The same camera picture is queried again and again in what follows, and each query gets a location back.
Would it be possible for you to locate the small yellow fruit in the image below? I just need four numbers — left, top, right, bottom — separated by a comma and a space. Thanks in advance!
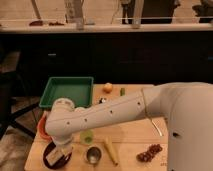
103, 83, 113, 93

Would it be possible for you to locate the green chili pepper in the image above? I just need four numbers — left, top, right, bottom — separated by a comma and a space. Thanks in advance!
120, 87, 125, 96

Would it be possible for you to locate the silver fork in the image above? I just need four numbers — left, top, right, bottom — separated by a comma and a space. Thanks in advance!
151, 119, 163, 137

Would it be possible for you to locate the orange bowl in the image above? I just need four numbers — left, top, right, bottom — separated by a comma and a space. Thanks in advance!
37, 112, 51, 141

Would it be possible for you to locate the small metal cup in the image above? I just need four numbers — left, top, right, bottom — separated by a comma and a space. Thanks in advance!
86, 146, 102, 165

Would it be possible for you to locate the purple grape bunch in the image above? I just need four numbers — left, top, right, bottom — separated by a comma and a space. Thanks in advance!
136, 144, 163, 162

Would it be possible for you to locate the green plastic tray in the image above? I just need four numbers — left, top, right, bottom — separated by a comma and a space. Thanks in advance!
39, 77, 93, 109

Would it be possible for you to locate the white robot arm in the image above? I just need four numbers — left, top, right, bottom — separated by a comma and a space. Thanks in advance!
45, 82, 213, 171

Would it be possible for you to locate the purple bowl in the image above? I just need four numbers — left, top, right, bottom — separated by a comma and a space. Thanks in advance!
43, 142, 72, 170

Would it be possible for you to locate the green plastic cup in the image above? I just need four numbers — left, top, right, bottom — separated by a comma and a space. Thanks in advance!
80, 130, 93, 145

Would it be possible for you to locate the white black brush tool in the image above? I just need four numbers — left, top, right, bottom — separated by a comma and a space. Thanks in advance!
99, 98, 107, 104

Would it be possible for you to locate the wooden felt eraser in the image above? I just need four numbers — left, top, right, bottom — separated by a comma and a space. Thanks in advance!
46, 150, 63, 166

